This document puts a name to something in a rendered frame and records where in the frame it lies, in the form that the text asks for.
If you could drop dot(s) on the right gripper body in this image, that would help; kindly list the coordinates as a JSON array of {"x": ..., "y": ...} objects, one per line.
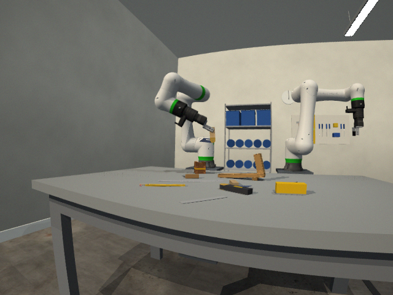
[{"x": 185, "y": 112}]

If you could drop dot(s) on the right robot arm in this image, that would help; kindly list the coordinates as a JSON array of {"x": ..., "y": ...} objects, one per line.
[{"x": 165, "y": 101}]

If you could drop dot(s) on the black sliding bevel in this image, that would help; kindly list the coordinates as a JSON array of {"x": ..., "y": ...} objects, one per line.
[{"x": 238, "y": 189}]

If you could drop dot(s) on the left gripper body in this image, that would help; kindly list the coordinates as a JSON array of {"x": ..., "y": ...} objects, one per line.
[{"x": 358, "y": 112}]

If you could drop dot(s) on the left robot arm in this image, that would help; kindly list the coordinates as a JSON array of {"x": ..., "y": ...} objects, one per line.
[{"x": 307, "y": 94}]

